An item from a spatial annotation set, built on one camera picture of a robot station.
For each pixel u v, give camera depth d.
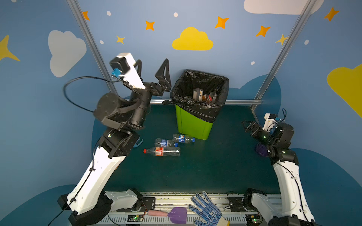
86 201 0.35
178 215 0.71
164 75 0.40
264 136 0.62
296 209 0.40
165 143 0.93
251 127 0.65
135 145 0.98
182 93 0.93
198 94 0.96
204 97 0.96
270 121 0.65
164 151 0.93
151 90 0.38
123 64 0.29
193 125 0.86
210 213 0.72
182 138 0.96
